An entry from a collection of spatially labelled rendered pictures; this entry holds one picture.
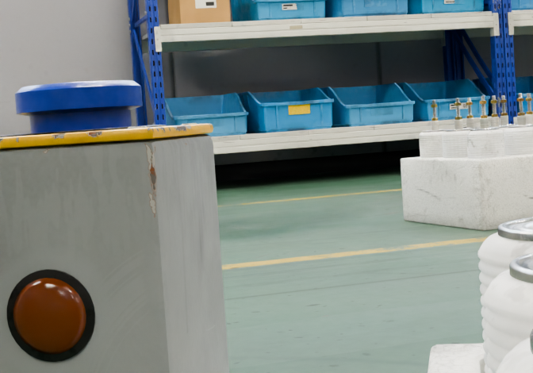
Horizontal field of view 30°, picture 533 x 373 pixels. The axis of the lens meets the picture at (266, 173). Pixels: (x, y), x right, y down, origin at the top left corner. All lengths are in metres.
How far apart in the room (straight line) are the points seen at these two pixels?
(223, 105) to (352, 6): 0.86
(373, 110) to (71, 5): 1.68
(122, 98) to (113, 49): 5.07
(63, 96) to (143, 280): 0.06
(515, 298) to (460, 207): 2.28
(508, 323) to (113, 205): 0.15
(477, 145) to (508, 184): 0.13
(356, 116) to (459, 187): 2.34
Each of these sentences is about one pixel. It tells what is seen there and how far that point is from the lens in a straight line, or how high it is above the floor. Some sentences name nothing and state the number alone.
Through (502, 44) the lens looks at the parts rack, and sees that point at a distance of 5.26.
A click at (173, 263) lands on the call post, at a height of 0.27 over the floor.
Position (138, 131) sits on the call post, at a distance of 0.28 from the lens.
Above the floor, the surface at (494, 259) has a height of 0.24.
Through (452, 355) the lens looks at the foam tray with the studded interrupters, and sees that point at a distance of 0.56.
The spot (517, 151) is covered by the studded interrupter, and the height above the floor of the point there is 0.19.
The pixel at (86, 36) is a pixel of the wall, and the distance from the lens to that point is 5.38.
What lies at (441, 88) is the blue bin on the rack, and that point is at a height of 0.43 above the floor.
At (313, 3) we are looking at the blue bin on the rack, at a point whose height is 0.87.
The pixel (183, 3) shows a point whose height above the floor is 0.89.
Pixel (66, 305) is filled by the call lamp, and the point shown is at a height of 0.27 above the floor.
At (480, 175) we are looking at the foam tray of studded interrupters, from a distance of 2.56.
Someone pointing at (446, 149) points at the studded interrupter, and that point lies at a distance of 2.73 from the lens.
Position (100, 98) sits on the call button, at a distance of 0.31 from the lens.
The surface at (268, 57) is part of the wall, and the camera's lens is 5.55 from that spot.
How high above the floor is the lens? 0.31
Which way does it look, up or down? 3 degrees down
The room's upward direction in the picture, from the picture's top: 4 degrees counter-clockwise
